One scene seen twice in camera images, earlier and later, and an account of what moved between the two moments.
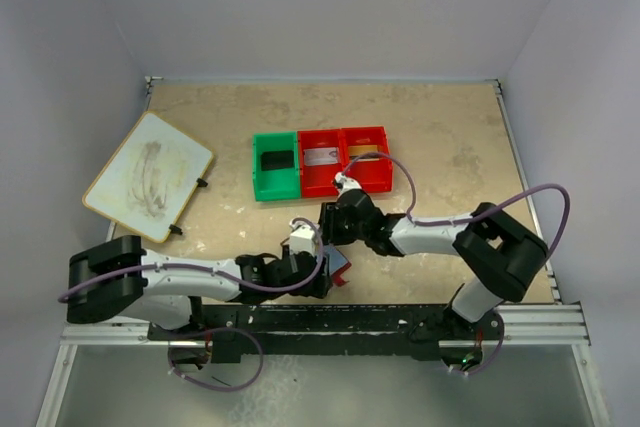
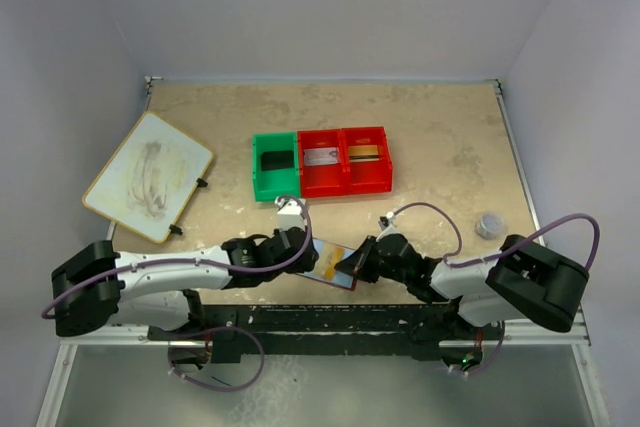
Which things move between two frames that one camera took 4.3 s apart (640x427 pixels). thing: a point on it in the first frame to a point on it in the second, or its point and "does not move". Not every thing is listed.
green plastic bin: [275, 166] does not move
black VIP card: [273, 160] does not move
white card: [321, 156] does not move
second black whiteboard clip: [175, 229] does not move
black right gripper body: [348, 234] to [379, 267]
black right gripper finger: [329, 222] to [359, 262]
